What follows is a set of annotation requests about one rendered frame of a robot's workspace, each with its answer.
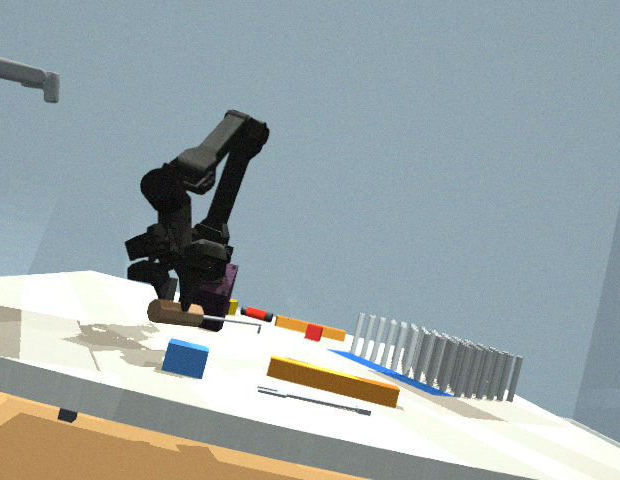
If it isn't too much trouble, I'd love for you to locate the red-handled screwdriver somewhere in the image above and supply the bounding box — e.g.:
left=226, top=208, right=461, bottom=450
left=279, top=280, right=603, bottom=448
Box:
left=236, top=306, right=273, bottom=323

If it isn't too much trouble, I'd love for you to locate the light blue flat strip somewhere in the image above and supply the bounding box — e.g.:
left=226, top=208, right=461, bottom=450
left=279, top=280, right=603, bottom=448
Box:
left=329, top=349, right=457, bottom=397

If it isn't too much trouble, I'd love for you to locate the small red cube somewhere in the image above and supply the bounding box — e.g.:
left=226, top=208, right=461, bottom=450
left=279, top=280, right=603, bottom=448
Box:
left=304, top=324, right=323, bottom=342

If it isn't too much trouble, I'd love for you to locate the yellow block with dark grey end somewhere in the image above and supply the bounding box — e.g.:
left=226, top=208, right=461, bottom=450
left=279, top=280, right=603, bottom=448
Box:
left=226, top=299, right=238, bottom=316

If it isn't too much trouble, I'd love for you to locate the blue block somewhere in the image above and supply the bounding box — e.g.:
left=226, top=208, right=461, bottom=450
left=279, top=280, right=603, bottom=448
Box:
left=161, top=338, right=210, bottom=379

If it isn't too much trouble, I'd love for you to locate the orange rectangular block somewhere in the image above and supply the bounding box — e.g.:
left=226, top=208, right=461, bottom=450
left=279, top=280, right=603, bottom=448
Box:
left=274, top=316, right=346, bottom=342
left=266, top=354, right=400, bottom=408

